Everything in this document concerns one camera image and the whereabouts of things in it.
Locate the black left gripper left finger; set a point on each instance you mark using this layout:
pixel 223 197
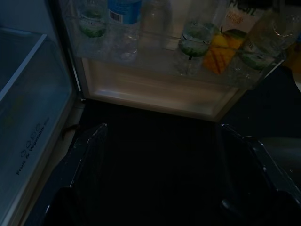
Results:
pixel 87 183

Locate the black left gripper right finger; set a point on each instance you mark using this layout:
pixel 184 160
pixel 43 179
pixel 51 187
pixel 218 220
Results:
pixel 249 183

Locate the dark grey fridge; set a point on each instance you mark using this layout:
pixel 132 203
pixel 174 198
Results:
pixel 152 94

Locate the clear fridge door bin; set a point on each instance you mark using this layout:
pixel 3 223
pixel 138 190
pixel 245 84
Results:
pixel 131 47

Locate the dark grey carpet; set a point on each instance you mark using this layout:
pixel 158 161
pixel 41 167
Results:
pixel 164 153

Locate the clear fruit and vegetable drawer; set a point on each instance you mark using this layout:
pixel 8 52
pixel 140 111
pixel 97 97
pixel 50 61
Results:
pixel 35 99

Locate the clear bottle with green label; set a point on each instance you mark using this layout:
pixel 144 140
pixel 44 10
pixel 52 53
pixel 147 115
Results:
pixel 256 54
pixel 195 40
pixel 92 21

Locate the mango juice carton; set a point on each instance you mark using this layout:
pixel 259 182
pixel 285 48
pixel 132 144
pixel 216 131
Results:
pixel 225 47

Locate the plain clear bottle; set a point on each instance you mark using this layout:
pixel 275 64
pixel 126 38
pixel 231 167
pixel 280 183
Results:
pixel 284 18
pixel 155 21

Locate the bottle with blue label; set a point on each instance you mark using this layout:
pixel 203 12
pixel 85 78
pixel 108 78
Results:
pixel 124 11

